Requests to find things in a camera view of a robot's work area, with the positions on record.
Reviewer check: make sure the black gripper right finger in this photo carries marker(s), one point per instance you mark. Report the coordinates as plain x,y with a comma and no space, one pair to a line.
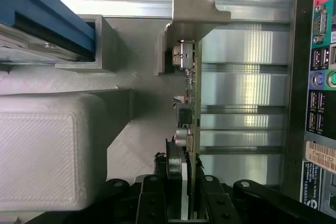
215,203

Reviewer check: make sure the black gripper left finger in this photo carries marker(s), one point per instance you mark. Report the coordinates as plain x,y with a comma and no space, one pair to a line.
153,200

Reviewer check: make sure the grey printed parts rack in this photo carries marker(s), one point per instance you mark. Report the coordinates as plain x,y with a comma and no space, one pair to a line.
39,142

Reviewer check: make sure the open black PC case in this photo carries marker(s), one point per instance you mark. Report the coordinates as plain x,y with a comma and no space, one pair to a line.
299,77

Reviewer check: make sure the hard disk with blue bracket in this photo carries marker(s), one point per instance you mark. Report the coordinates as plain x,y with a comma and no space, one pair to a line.
39,6

